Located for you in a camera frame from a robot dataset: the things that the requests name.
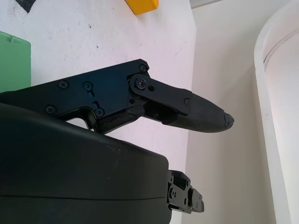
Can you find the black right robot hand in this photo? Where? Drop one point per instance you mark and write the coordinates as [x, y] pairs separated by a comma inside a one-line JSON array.
[[70, 168]]

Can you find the green cube block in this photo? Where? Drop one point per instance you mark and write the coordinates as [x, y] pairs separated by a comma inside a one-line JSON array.
[[14, 65]]

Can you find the yellow cube block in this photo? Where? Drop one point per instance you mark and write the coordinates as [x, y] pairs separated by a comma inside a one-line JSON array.
[[142, 5]]

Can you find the white rounded column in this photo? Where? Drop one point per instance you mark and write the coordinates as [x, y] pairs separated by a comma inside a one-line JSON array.
[[282, 116]]

